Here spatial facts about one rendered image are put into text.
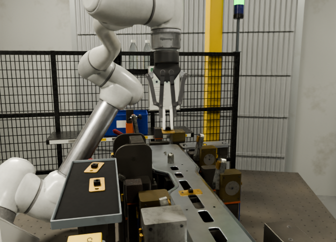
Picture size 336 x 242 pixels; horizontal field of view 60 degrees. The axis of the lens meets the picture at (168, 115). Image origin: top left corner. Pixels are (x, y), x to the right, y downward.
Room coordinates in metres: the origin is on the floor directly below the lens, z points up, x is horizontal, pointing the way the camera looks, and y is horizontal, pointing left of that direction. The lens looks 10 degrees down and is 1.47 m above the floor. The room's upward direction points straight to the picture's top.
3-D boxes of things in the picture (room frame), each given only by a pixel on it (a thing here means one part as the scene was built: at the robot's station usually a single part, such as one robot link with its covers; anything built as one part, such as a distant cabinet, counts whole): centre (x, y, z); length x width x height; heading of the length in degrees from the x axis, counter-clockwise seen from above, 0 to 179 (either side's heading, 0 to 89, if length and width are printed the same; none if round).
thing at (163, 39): (0.89, 0.01, 1.53); 0.09 x 0.09 x 0.06
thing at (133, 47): (2.07, 0.24, 1.53); 0.07 x 0.07 x 0.20
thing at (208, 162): (1.45, -0.21, 0.87); 0.12 x 0.07 x 0.35; 102
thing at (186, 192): (1.01, -0.08, 1.01); 0.08 x 0.04 x 0.01; 101
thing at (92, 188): (0.71, 0.18, 1.17); 0.08 x 0.04 x 0.01; 13
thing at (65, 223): (0.71, 0.20, 1.16); 0.37 x 0.14 x 0.02; 12
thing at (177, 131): (1.76, -0.06, 0.88); 0.08 x 0.08 x 0.36; 12
